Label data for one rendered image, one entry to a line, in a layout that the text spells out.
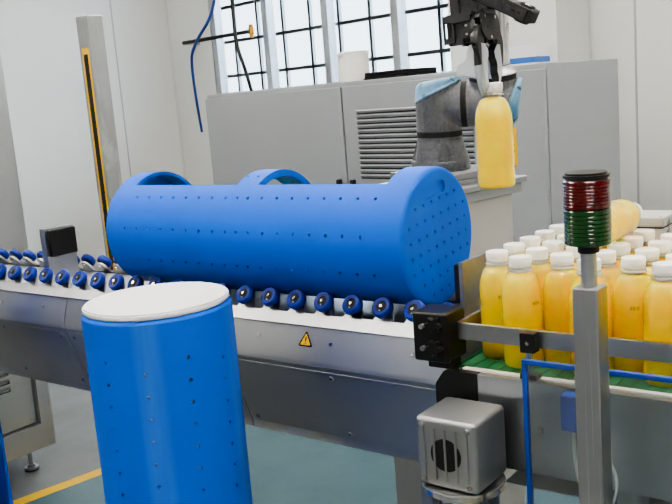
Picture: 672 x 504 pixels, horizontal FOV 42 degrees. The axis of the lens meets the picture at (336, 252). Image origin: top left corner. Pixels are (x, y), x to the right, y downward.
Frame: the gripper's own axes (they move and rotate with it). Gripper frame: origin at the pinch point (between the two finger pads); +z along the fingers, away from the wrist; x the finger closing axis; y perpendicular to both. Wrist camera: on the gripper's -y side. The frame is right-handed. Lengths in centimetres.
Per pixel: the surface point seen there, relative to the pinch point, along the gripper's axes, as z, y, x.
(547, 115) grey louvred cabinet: 3, 59, -157
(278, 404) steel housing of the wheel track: 64, 58, 5
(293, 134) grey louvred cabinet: -4, 199, -180
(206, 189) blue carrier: 14, 71, 7
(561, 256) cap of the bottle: 30.4, -15.1, 9.9
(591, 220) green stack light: 22, -31, 35
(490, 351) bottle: 47.3, -0.6, 10.9
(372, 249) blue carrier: 28.2, 23.0, 10.9
